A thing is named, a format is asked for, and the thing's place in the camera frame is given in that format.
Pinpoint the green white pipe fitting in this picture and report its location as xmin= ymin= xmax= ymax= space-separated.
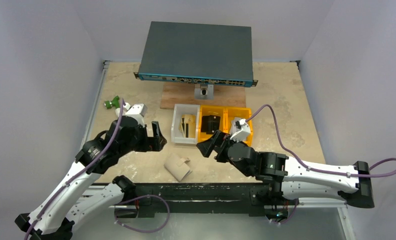
xmin=103 ymin=95 xmax=131 ymax=117

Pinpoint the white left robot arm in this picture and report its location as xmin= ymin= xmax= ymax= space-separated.
xmin=14 ymin=114 xmax=167 ymax=240

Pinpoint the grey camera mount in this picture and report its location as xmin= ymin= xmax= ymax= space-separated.
xmin=194 ymin=84 xmax=214 ymax=100

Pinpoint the grey network switch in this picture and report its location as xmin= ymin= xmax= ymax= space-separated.
xmin=134 ymin=21 xmax=258 ymax=88

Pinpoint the black VIP cards stack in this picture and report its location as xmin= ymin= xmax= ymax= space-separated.
xmin=200 ymin=115 xmax=221 ymax=135

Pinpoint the white plastic bin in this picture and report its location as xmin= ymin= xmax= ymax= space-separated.
xmin=170 ymin=103 xmax=201 ymax=145

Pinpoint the wooden board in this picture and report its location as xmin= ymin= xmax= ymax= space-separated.
xmin=160 ymin=82 xmax=246 ymax=110

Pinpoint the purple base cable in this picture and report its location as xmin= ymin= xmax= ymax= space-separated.
xmin=113 ymin=194 xmax=171 ymax=234

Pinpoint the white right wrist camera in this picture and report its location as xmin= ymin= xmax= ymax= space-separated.
xmin=230 ymin=118 xmax=251 ymax=143

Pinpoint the yellow right plastic bin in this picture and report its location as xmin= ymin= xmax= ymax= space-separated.
xmin=225 ymin=107 xmax=254 ymax=147

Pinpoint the black front rail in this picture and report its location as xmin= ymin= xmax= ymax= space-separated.
xmin=112 ymin=175 xmax=299 ymax=220

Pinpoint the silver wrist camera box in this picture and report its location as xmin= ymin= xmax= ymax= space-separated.
xmin=123 ymin=102 xmax=148 ymax=127

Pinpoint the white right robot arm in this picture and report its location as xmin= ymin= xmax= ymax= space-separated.
xmin=196 ymin=130 xmax=375 ymax=209

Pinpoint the gold cards stack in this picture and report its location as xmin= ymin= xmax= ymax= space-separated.
xmin=179 ymin=114 xmax=196 ymax=139

